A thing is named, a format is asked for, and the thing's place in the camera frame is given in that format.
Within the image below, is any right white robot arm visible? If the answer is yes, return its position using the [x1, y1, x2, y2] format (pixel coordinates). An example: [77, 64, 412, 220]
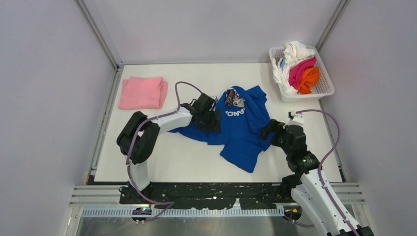
[260, 119, 374, 236]

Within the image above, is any white t shirt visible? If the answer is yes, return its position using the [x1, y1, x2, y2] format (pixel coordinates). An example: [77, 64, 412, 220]
[271, 41, 315, 95]

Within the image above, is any folded pink t shirt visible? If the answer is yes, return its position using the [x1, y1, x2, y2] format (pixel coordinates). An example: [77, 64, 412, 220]
[119, 77, 168, 110]

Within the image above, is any white slotted cable duct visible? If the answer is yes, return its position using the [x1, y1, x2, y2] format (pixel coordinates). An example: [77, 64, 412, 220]
[81, 206, 284, 218]

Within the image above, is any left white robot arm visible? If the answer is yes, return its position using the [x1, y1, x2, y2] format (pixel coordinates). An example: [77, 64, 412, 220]
[117, 93, 221, 191]

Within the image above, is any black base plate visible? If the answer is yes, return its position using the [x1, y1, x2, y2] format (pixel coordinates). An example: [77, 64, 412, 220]
[119, 182, 294, 210]

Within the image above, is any blue printed t shirt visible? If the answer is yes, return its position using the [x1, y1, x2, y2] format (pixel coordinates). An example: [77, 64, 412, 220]
[172, 86, 271, 173]

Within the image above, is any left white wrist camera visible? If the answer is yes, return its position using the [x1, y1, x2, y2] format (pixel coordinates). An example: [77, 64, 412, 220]
[209, 95, 218, 103]

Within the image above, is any white laundry basket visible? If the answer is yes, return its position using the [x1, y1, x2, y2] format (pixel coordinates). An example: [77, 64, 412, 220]
[268, 45, 334, 103]

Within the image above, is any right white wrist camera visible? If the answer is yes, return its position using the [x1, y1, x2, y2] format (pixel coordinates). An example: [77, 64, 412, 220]
[286, 111, 305, 126]

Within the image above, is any magenta t shirt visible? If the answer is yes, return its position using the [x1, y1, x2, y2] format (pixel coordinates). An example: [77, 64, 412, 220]
[289, 57, 317, 90]

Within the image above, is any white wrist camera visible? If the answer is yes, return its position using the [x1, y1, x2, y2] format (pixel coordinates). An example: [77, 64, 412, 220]
[209, 95, 218, 103]
[286, 111, 305, 126]

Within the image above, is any orange t shirt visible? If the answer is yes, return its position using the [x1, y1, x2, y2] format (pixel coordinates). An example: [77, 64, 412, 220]
[298, 66, 320, 94]

